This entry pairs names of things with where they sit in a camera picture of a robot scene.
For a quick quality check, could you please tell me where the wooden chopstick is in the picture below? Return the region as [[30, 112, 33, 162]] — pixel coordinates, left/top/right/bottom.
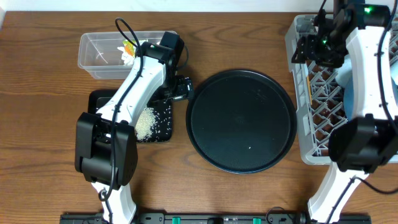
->
[[306, 76, 312, 106]]

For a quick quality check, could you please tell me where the white tissue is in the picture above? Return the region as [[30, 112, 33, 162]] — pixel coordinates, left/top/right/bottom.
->
[[118, 46, 135, 66]]

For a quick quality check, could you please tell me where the green yellow snack wrapper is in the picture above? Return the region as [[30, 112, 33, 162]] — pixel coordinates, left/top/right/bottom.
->
[[122, 39, 137, 57]]

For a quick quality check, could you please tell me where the dark blue plate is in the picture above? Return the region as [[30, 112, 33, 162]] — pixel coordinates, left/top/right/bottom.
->
[[343, 77, 354, 120]]

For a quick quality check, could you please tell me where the light blue cup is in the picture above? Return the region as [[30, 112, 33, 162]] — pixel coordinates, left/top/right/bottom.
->
[[390, 63, 398, 85]]

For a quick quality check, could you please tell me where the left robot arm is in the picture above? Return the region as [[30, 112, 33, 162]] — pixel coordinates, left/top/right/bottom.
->
[[75, 38, 193, 223]]

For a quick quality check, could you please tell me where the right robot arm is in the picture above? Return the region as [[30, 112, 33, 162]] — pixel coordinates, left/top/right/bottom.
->
[[285, 1, 397, 223]]

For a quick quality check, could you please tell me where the grey dishwasher rack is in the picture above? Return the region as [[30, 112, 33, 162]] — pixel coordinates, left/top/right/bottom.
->
[[288, 22, 397, 165]]

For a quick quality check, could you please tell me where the black rectangular tray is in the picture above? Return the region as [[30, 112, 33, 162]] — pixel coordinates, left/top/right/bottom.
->
[[88, 90, 172, 143]]

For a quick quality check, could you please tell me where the white bowl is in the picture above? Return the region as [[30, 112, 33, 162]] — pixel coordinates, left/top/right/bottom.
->
[[335, 55, 352, 88]]

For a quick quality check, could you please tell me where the pile of white rice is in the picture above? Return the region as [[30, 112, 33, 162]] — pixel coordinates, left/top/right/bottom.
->
[[135, 107, 157, 141]]

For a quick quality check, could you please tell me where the round black tray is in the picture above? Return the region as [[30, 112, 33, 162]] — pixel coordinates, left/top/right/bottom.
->
[[186, 70, 297, 174]]

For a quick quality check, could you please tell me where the clear plastic bin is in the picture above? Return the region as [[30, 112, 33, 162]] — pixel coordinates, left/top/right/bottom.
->
[[77, 30, 179, 80]]

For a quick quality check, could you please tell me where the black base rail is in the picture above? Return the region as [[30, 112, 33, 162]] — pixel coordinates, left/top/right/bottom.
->
[[59, 212, 372, 224]]

